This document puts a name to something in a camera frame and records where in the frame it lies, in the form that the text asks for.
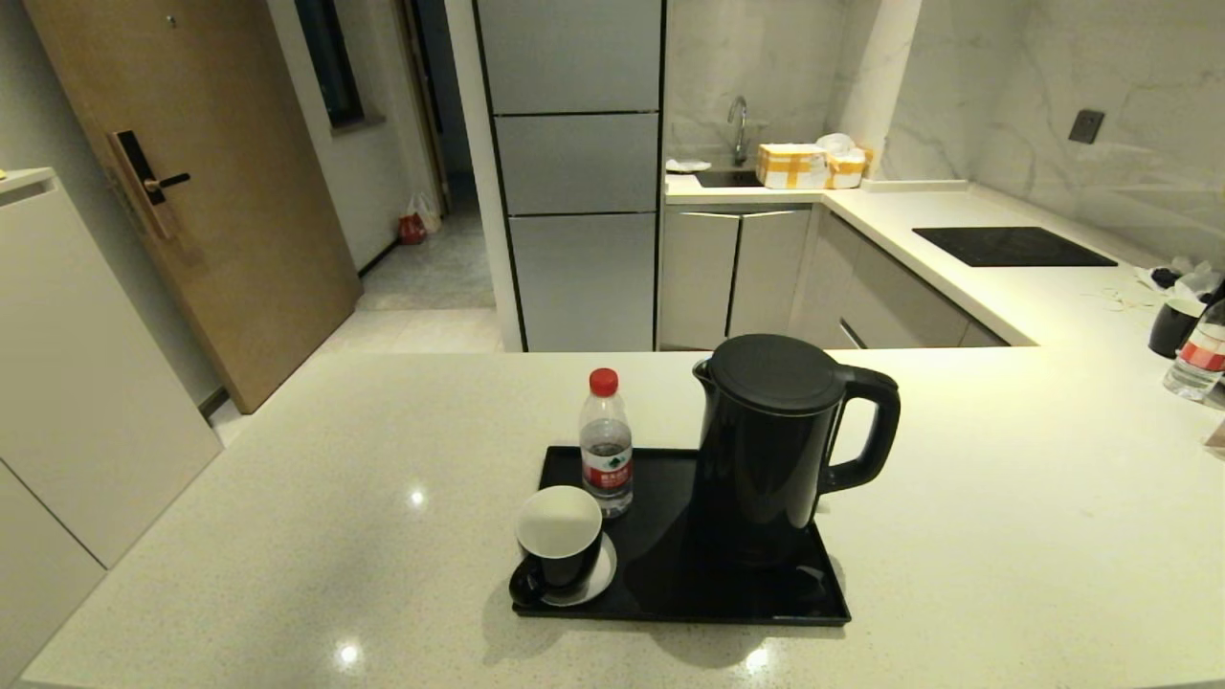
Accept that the black electric kettle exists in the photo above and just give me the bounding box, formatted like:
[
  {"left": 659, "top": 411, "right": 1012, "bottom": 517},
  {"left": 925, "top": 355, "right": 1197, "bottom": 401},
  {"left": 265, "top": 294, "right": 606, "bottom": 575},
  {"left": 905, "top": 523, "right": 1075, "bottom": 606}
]
[{"left": 691, "top": 334, "right": 903, "bottom": 572}]

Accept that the red-capped bottle, low water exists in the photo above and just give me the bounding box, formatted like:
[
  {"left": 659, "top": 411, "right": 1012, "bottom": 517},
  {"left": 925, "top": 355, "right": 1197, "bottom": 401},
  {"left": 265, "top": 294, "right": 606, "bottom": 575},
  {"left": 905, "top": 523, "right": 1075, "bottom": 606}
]
[{"left": 579, "top": 367, "right": 635, "bottom": 520}]

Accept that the black cup white inside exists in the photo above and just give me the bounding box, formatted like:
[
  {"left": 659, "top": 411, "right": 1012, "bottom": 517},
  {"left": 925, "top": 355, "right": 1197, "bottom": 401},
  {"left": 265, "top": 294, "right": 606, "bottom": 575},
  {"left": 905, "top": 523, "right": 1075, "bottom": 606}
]
[{"left": 508, "top": 486, "right": 605, "bottom": 608}]

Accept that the water bottle red label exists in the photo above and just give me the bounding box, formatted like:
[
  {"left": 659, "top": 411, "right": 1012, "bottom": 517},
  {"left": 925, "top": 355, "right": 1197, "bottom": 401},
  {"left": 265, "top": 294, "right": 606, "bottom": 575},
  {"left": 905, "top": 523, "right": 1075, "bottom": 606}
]
[{"left": 1163, "top": 299, "right": 1225, "bottom": 402}]

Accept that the grey lower cabinet door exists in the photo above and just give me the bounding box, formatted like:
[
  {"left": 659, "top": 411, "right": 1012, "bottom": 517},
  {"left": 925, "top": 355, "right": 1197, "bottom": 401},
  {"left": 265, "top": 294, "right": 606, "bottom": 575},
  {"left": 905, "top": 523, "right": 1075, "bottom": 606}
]
[
  {"left": 730, "top": 208, "right": 815, "bottom": 341},
  {"left": 660, "top": 210, "right": 744, "bottom": 350}
]

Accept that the tall grey cabinet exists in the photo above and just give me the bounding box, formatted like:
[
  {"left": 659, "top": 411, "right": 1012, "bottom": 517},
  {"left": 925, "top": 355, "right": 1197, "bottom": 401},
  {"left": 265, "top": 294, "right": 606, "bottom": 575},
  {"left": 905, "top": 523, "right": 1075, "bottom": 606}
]
[{"left": 474, "top": 0, "right": 667, "bottom": 353}]

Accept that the white saucer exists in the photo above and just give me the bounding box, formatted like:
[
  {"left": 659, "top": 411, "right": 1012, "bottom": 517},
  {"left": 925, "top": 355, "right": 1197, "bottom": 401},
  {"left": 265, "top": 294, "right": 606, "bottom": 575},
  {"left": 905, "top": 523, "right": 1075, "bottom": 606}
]
[{"left": 522, "top": 532, "right": 618, "bottom": 610}]

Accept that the black rectangular tray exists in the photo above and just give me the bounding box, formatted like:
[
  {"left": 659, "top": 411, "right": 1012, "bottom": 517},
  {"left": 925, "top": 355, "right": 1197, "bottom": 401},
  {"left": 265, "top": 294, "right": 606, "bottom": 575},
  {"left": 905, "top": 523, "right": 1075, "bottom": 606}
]
[{"left": 510, "top": 446, "right": 853, "bottom": 628}]

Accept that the large box yellow tape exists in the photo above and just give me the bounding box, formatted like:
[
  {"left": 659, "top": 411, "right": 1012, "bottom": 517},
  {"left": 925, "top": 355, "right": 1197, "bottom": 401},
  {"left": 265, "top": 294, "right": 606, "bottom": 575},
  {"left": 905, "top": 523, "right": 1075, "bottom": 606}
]
[{"left": 756, "top": 143, "right": 832, "bottom": 189}]

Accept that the chrome faucet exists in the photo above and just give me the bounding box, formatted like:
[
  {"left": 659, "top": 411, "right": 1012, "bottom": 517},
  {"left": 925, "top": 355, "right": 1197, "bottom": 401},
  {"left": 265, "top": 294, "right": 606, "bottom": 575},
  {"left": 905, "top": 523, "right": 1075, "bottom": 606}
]
[{"left": 727, "top": 95, "right": 751, "bottom": 166}]

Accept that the grey drawer cabinet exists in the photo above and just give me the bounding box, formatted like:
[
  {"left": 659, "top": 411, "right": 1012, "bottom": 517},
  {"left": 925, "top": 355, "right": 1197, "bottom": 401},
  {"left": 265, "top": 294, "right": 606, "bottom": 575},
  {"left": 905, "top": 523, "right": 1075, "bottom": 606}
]
[{"left": 792, "top": 212, "right": 1010, "bottom": 349}]

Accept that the small box yellow tape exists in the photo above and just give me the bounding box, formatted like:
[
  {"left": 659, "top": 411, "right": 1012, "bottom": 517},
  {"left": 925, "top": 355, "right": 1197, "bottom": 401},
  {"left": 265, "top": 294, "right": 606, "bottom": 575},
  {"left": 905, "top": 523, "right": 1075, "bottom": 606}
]
[{"left": 827, "top": 146, "right": 876, "bottom": 189}]

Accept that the dark window pane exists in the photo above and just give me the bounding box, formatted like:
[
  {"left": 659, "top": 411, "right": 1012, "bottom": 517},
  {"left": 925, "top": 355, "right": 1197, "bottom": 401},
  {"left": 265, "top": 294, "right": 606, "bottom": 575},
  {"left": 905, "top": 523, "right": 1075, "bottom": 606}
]
[{"left": 294, "top": 0, "right": 386, "bottom": 133}]

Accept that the black induction cooktop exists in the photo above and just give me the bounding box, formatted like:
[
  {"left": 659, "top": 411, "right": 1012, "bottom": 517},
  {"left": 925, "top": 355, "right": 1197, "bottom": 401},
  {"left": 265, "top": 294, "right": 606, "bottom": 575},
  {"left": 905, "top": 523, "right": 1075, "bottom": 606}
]
[{"left": 911, "top": 227, "right": 1119, "bottom": 268}]

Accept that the wooden door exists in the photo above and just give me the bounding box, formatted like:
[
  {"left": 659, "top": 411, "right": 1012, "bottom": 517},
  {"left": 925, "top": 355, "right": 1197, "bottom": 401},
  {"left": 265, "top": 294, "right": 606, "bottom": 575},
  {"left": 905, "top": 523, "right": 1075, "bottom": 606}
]
[{"left": 21, "top": 0, "right": 364, "bottom": 414}]

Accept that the white side cabinet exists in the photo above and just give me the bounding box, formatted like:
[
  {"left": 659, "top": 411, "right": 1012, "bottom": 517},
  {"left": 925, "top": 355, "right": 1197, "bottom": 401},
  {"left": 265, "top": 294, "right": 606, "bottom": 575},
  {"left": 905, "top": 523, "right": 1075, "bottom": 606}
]
[{"left": 0, "top": 167, "right": 224, "bottom": 663}]

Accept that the black mug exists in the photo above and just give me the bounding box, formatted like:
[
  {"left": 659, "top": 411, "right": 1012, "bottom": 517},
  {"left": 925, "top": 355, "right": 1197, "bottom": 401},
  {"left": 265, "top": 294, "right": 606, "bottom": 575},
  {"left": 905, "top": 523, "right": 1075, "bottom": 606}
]
[{"left": 1148, "top": 297, "right": 1210, "bottom": 360}]

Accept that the crumpled clear wrapper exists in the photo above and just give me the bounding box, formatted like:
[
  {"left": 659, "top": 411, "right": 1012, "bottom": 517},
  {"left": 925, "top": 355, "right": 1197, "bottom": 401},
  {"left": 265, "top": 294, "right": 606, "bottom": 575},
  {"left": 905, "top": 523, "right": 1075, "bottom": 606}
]
[{"left": 1137, "top": 256, "right": 1225, "bottom": 301}]

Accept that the black door lock handle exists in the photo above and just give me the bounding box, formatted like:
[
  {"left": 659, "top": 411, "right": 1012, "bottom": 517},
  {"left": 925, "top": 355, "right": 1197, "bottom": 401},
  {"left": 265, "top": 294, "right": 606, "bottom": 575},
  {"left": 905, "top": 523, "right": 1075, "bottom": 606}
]
[{"left": 106, "top": 129, "right": 191, "bottom": 240}]

